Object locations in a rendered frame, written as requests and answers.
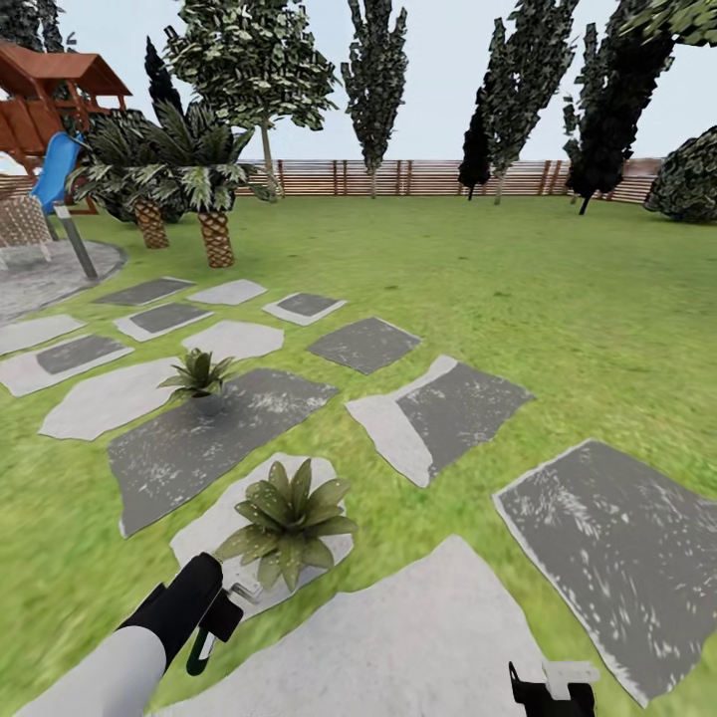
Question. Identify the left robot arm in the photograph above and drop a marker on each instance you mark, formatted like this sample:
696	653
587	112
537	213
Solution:
118	678

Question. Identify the pot plant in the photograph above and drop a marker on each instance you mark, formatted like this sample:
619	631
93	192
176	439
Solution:
201	384
286	525

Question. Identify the insectifuge atomizer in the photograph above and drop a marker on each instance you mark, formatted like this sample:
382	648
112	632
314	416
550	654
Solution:
201	651

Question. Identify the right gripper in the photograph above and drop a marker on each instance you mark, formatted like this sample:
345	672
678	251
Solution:
538	701

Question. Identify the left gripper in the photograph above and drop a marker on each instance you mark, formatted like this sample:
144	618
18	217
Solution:
223	621

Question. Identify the garden chair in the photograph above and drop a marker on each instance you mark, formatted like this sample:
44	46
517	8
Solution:
23	223

